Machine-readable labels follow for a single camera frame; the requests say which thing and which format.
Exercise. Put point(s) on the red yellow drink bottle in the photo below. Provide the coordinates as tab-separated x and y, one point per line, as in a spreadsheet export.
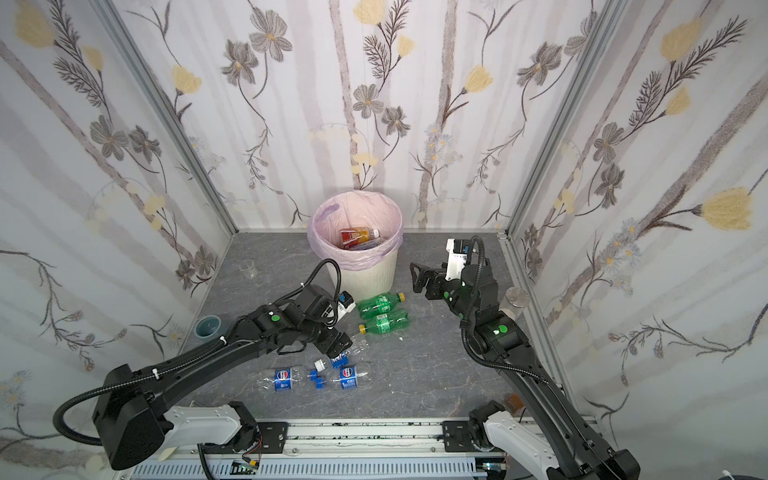
355	235

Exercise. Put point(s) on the clear glass cup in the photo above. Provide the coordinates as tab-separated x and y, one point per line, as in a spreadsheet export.
248	269

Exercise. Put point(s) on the pink bin liner bag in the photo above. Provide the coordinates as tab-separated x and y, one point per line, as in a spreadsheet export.
356	208

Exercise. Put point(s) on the white cable duct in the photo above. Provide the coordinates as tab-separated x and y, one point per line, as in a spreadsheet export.
353	468

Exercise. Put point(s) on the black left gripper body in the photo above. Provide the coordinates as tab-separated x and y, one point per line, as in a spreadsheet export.
335	342

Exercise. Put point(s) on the blue label bottle white cap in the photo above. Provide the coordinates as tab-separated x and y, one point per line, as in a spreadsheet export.
354	352

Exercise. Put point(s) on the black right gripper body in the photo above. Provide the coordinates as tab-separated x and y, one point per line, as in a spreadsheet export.
437	283

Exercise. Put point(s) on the cream waste bin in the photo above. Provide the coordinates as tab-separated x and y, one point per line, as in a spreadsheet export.
367	273

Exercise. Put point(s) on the round glass jar right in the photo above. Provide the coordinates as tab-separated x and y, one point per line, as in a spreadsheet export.
517	297

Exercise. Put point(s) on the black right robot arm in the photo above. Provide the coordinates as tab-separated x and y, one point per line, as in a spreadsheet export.
567	446

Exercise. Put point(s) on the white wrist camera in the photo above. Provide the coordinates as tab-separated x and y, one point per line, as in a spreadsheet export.
458	252
345	304

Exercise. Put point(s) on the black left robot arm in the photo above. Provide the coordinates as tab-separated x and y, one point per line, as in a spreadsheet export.
130	415

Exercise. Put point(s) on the Pepsi bottle left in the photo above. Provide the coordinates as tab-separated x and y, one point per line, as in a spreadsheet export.
282	379

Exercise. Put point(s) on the pepsi bottle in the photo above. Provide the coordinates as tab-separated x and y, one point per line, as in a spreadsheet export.
282	379
350	377

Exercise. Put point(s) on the green bottle upper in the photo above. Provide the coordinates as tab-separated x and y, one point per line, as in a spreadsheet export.
380	304

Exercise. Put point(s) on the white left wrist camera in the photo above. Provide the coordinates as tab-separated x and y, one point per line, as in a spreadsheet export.
345	304

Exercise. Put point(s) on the Pepsi bottle right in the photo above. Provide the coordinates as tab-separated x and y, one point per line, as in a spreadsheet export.
350	377

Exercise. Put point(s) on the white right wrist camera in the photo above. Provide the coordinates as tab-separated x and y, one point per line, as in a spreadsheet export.
458	252

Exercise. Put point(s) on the teal cup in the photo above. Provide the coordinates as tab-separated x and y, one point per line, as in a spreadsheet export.
207	327

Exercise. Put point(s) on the aluminium rail frame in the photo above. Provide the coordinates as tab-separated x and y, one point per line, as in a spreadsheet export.
345	439

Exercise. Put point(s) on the green bottle middle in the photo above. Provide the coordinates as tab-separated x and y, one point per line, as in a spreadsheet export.
386	323

